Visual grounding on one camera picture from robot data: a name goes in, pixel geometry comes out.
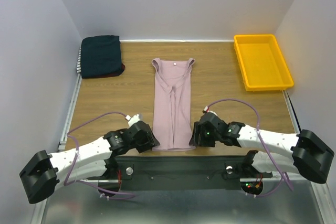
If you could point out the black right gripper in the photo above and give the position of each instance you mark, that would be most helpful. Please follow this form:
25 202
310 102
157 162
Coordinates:
197 135

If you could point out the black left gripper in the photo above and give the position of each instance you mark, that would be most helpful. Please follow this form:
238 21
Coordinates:
150 141

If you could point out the pink tank top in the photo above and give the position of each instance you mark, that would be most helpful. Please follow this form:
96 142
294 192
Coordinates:
172 104

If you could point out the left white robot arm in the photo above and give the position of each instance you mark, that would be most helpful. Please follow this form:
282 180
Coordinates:
45 173

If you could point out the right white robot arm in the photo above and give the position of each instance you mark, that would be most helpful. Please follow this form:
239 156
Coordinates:
304 153

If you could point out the folded dark red tank top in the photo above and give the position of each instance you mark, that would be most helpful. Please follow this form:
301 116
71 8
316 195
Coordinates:
117 72

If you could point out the folded navy tank top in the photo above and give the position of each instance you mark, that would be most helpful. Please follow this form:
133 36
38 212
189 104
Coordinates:
100 55

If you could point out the folded striped tank top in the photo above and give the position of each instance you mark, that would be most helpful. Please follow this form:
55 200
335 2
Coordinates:
78 64

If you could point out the yellow plastic bin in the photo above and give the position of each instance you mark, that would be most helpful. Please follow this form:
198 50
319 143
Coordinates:
262 65

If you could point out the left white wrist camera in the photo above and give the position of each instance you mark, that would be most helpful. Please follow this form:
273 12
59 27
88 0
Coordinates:
133 119

